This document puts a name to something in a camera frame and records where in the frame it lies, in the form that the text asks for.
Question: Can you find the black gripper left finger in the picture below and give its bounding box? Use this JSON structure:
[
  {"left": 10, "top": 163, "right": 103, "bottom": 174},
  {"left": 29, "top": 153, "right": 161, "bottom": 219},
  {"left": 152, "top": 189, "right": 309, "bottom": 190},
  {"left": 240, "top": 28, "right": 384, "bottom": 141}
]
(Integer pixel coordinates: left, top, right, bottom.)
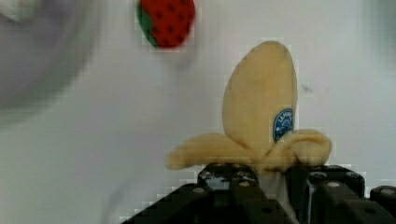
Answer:
[{"left": 122, "top": 163, "right": 294, "bottom": 224}]

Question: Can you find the small red strawberry toy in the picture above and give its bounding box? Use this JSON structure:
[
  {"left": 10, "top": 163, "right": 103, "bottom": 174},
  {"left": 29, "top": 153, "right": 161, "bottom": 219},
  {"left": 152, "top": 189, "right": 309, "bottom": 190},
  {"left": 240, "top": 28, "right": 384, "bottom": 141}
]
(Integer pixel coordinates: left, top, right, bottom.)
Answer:
[{"left": 136, "top": 0, "right": 195, "bottom": 49}]

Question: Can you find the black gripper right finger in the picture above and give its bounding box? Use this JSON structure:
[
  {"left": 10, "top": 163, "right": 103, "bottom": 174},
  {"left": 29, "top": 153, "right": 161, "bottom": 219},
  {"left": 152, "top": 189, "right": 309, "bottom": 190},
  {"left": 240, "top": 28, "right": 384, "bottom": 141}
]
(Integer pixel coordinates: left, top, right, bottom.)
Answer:
[{"left": 285, "top": 165, "right": 396, "bottom": 224}]

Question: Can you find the yellow plush banana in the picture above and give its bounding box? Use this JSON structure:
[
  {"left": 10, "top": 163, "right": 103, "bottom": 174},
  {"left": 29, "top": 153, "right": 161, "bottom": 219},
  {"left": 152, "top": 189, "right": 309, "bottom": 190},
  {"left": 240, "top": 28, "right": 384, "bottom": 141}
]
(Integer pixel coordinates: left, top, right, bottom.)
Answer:
[{"left": 166, "top": 41, "right": 332, "bottom": 173}]

